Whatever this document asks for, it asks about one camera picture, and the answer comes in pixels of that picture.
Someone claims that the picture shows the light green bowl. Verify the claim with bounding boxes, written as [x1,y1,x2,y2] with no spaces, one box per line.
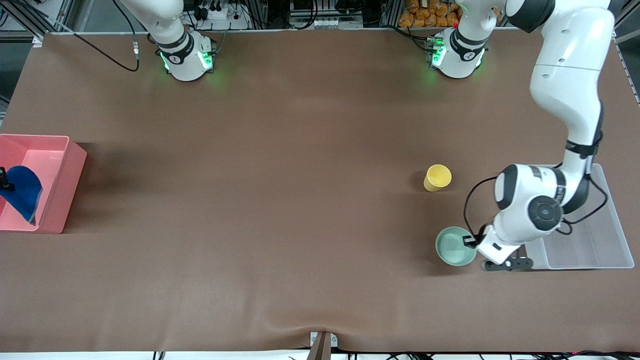
[435,226,479,267]

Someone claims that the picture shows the blue cloth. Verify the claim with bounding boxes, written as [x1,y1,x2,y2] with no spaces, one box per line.
[0,165,43,226]

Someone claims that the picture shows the yellow cup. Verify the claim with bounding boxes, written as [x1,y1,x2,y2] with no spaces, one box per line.
[423,164,452,192]

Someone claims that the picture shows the pink plastic bin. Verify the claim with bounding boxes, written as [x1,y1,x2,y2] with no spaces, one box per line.
[0,134,88,235]

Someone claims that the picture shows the clear plastic bin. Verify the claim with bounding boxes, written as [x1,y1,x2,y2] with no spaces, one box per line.
[520,163,635,271]

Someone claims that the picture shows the brown table mat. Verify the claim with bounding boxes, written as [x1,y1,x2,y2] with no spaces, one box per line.
[0,29,640,353]

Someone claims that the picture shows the orange packaged goods pile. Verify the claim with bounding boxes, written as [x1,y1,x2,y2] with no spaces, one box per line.
[398,0,461,28]

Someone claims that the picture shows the grey power strip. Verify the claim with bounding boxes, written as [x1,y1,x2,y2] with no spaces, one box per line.
[291,14,365,30]

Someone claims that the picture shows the white power strip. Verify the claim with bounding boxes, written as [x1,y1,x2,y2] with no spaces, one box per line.
[192,0,251,31]

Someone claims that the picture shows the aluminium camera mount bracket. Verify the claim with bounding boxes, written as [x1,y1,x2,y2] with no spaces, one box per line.
[307,331,339,360]

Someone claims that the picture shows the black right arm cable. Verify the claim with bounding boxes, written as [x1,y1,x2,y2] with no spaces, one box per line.
[42,0,141,72]

